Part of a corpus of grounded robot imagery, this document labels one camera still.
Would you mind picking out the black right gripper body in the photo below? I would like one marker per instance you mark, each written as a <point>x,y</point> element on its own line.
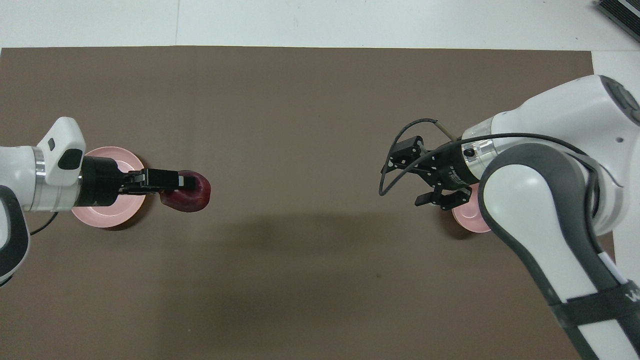
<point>455,167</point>

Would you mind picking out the pink bowl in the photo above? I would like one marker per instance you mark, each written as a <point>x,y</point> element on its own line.
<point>470,220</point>

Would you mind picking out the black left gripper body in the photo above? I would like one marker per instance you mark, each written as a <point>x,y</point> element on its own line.
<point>100,181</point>

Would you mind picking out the grey ribbed metal object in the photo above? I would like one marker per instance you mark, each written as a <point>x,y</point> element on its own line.
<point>622,12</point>

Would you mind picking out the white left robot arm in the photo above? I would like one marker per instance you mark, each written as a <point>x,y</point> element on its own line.
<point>20,175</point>

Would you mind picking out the pink plate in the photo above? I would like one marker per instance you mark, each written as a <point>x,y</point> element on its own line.
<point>107,216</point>

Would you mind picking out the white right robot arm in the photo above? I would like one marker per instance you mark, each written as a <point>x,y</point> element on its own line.
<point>550,190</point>

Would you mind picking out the brown table mat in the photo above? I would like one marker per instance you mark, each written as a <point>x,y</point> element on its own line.
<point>300,260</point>

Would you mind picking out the dark red apple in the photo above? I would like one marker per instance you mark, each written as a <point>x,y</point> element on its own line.
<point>192,200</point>

